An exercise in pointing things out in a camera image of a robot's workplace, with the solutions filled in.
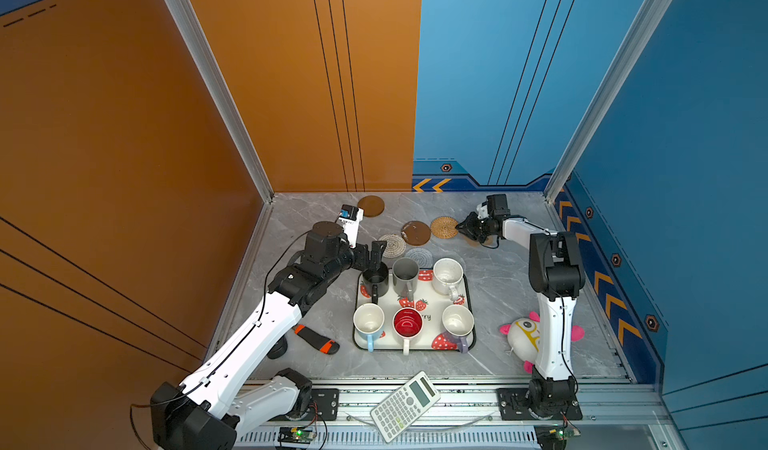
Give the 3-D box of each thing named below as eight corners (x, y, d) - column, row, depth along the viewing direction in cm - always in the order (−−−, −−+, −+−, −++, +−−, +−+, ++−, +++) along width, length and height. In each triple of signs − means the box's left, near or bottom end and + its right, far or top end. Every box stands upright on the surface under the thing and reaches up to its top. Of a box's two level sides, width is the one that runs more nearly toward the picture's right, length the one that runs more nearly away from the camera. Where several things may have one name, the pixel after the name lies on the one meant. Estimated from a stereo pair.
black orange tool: (291, 335, 87) (289, 332, 85) (299, 323, 89) (297, 320, 87) (333, 358, 83) (332, 356, 81) (340, 345, 85) (339, 343, 83)
